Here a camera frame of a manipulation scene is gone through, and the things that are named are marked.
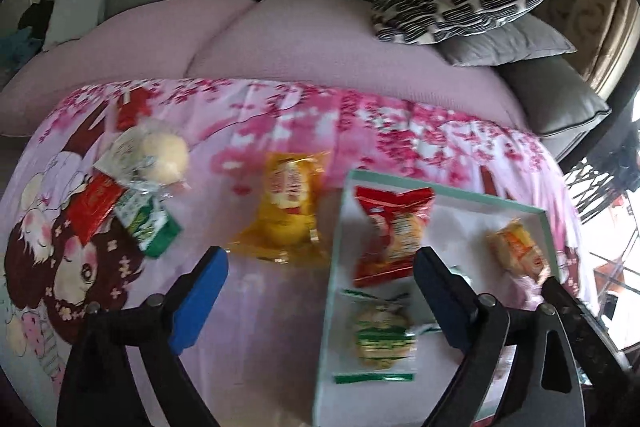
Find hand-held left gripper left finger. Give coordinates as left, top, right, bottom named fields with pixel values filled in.
left=56, top=246, right=230, bottom=427

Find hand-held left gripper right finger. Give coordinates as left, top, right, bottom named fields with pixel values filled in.
left=414, top=247, right=588, bottom=427

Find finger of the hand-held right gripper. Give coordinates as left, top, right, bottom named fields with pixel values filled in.
left=542, top=276, right=630, bottom=383

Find green round cake packet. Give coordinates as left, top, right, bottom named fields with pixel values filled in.
left=332, top=287, right=426, bottom=385

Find white tray with teal rim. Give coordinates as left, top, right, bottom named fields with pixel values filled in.
left=312, top=169, right=557, bottom=427

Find red cake packet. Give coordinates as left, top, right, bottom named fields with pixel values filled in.
left=352, top=186, right=436, bottom=289

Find orange snack packet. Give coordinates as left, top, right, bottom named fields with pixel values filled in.
left=487, top=218, right=553, bottom=285

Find dark green snack packet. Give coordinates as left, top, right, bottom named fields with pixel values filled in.
left=114, top=188, right=183, bottom=259

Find yellow snack packet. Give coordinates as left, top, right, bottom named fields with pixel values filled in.
left=227, top=151, right=333, bottom=265

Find flat red snack packet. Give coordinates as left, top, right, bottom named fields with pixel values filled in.
left=66, top=174, right=128, bottom=248

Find white bun in clear packet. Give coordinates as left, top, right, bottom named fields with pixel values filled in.
left=111, top=127, right=192, bottom=188

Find printed cartoon blanket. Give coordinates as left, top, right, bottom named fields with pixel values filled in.
left=0, top=77, right=601, bottom=427

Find pink sofa cover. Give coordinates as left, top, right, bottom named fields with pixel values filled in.
left=0, top=0, right=548, bottom=142

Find teal cloth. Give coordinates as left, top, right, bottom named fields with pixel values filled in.
left=0, top=29, right=43, bottom=75

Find light grey pillow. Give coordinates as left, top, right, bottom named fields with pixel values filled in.
left=42, top=0, right=115, bottom=52

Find dark clothes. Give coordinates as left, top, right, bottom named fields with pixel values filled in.
left=17, top=0, right=57, bottom=35

